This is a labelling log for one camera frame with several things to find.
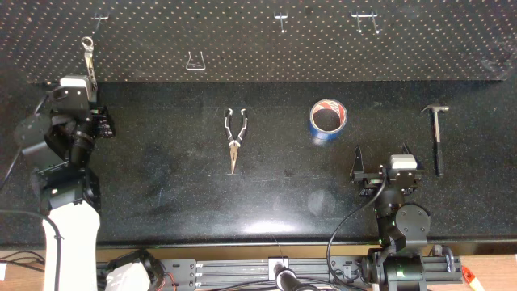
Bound pliers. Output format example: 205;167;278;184
223;107;249;175

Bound mounting rail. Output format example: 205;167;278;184
161;244;464;291

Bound roll of blue tape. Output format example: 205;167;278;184
309;98;349;141

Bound red and yellow object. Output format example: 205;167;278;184
461;265;485;291

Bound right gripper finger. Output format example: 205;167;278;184
350;144;366;177
402;141;425;171

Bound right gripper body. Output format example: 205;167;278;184
350;165;425;198

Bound thin black wires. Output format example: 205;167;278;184
0;250;46;272

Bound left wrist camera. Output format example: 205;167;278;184
59;75;93;91

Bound black pegboard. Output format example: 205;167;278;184
0;0;517;85

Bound metal hook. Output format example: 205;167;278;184
93;11;111;36
350;11;381;36
185;51;207;72
273;11;289;34

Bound wrench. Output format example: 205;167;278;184
80;36;99;91

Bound hammer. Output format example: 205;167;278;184
420;103;450;177

